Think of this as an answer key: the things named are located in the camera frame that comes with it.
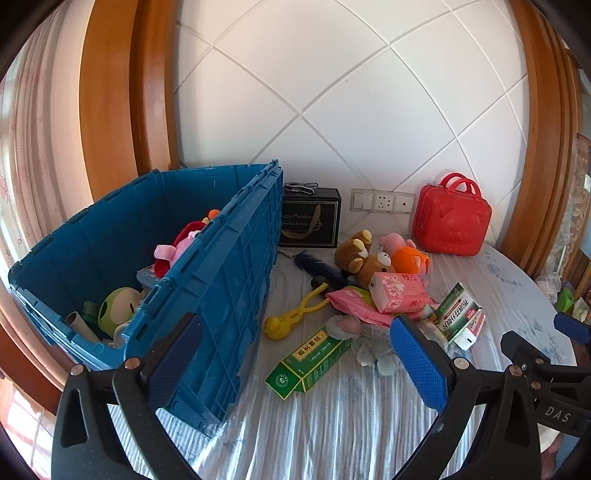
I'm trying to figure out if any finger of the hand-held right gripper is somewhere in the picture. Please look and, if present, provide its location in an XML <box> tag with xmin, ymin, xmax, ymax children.
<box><xmin>554</xmin><ymin>311</ymin><xmax>591</xmax><ymax>346</ymax></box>
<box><xmin>501</xmin><ymin>330</ymin><xmax>591</xmax><ymax>400</ymax></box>

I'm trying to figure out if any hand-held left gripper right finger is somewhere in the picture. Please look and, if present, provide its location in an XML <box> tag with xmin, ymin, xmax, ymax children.
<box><xmin>389</xmin><ymin>315</ymin><xmax>541</xmax><ymax>480</ymax></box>

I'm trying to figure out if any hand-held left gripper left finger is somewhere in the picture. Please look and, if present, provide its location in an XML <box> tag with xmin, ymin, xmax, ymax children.
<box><xmin>52</xmin><ymin>311</ymin><xmax>206</xmax><ymax>480</ymax></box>

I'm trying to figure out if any pink green wipes packet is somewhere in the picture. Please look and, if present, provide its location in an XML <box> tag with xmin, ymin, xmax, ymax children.
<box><xmin>325</xmin><ymin>286</ymin><xmax>402</xmax><ymax>326</ymax></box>

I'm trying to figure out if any blue plastic crate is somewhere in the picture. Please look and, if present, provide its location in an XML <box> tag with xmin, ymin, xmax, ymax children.
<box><xmin>8</xmin><ymin>159</ymin><xmax>284</xmax><ymax>439</ymax></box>

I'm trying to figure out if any white crumpled packet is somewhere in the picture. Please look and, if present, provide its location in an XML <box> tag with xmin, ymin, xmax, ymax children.
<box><xmin>418</xmin><ymin>318</ymin><xmax>450</xmax><ymax>352</ymax></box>

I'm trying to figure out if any white pink small box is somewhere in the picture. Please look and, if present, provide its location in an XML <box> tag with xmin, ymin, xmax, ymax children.
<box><xmin>450</xmin><ymin>309</ymin><xmax>486</xmax><ymax>350</ymax></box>

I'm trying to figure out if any grey plush toy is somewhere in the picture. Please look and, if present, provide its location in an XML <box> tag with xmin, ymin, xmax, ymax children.
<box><xmin>325</xmin><ymin>315</ymin><xmax>400</xmax><ymax>376</ymax></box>

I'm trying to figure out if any green white medicine box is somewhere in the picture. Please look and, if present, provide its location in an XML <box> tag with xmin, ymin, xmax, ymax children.
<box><xmin>434</xmin><ymin>282</ymin><xmax>481</xmax><ymax>340</ymax></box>

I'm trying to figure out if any pink tissue pack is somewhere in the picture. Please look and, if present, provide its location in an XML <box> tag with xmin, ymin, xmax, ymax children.
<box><xmin>369</xmin><ymin>272</ymin><xmax>429</xmax><ymax>315</ymax></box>

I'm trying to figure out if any green frog plush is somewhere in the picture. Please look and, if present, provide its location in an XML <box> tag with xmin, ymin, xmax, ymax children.
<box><xmin>97</xmin><ymin>287</ymin><xmax>144</xmax><ymax>335</ymax></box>

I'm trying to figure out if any white blue printed tablecloth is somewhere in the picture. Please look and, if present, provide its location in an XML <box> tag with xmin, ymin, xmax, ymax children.
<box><xmin>108</xmin><ymin>240</ymin><xmax>578</xmax><ymax>480</ymax></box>

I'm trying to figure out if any cardboard tube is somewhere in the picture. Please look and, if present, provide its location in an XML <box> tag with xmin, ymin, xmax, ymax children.
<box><xmin>65</xmin><ymin>311</ymin><xmax>100</xmax><ymax>344</ymax></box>

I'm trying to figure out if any pink pig plush orange dress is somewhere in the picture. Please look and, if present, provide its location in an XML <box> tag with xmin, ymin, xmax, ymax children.
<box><xmin>379</xmin><ymin>232</ymin><xmax>432</xmax><ymax>281</ymax></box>

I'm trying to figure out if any yellow duck snowball clamp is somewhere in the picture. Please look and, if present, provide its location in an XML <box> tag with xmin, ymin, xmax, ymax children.
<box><xmin>263</xmin><ymin>282</ymin><xmax>335</xmax><ymax>341</ymax></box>

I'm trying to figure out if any long green medicine box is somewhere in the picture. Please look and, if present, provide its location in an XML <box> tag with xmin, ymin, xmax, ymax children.
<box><xmin>264</xmin><ymin>323</ymin><xmax>356</xmax><ymax>400</ymax></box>

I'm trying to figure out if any pink red plush toy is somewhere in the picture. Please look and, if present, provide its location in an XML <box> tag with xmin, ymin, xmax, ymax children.
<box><xmin>154</xmin><ymin>220</ymin><xmax>206</xmax><ymax>278</ymax></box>

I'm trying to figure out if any brown bear plush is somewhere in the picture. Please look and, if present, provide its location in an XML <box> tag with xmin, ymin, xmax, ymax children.
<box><xmin>335</xmin><ymin>230</ymin><xmax>397</xmax><ymax>286</ymax></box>

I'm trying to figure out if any red toy suitcase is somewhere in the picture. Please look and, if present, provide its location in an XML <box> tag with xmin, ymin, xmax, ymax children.
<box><xmin>412</xmin><ymin>172</ymin><xmax>492</xmax><ymax>257</ymax></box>

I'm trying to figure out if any dark blue bottle brush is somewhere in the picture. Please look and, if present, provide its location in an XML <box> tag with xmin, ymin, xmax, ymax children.
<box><xmin>294</xmin><ymin>250</ymin><xmax>356</xmax><ymax>289</ymax></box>

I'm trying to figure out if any black gift box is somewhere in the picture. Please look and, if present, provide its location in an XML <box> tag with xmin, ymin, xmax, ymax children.
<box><xmin>277</xmin><ymin>187</ymin><xmax>342</xmax><ymax>250</ymax></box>

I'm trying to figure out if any pale patterned curtain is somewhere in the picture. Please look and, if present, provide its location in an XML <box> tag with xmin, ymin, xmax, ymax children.
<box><xmin>0</xmin><ymin>46</ymin><xmax>93</xmax><ymax>370</ymax></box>

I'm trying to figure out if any wooden door frame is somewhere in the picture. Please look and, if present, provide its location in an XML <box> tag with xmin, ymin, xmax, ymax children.
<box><xmin>78</xmin><ymin>0</ymin><xmax>185</xmax><ymax>204</ymax></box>
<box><xmin>501</xmin><ymin>0</ymin><xmax>585</xmax><ymax>278</ymax></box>

